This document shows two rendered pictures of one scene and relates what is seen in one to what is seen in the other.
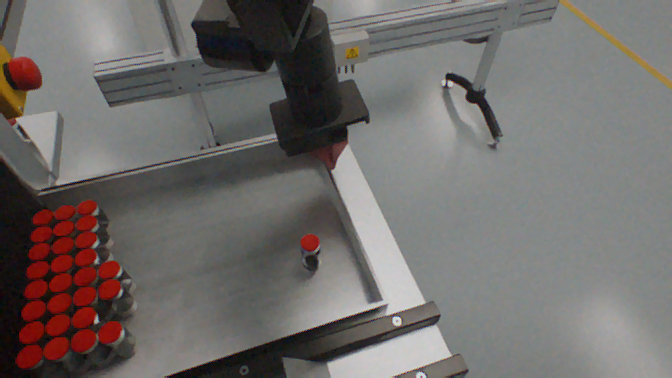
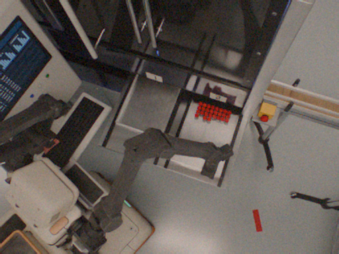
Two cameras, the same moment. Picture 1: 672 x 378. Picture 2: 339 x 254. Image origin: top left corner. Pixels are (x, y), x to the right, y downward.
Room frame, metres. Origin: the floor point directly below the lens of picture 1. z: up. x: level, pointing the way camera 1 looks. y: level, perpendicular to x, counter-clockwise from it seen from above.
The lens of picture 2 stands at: (0.45, -0.25, 2.50)
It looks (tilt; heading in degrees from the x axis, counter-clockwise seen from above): 73 degrees down; 127
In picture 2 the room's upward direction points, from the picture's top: straight up
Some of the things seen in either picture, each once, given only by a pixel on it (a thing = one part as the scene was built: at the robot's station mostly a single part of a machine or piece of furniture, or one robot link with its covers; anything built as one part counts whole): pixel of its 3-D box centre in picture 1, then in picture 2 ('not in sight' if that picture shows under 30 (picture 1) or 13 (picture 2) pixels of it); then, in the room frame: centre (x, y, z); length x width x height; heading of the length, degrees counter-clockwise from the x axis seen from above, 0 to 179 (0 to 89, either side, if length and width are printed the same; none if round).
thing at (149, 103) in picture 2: not in sight; (150, 101); (-0.11, 0.13, 0.90); 0.34 x 0.26 x 0.04; 108
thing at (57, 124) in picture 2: not in sight; (69, 129); (-0.40, -0.25, 0.79); 0.45 x 0.28 x 0.03; 98
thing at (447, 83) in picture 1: (472, 101); not in sight; (1.50, -0.63, 0.07); 0.50 x 0.08 x 0.14; 18
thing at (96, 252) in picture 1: (95, 276); (212, 117); (0.21, 0.25, 0.90); 0.18 x 0.02 x 0.05; 19
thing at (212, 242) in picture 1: (202, 251); (205, 137); (0.24, 0.15, 0.90); 0.34 x 0.26 x 0.04; 109
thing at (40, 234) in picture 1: (48, 289); (214, 110); (0.19, 0.29, 0.90); 0.18 x 0.02 x 0.05; 19
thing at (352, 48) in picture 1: (349, 49); not in sight; (1.25, -0.06, 0.50); 0.12 x 0.05 x 0.09; 108
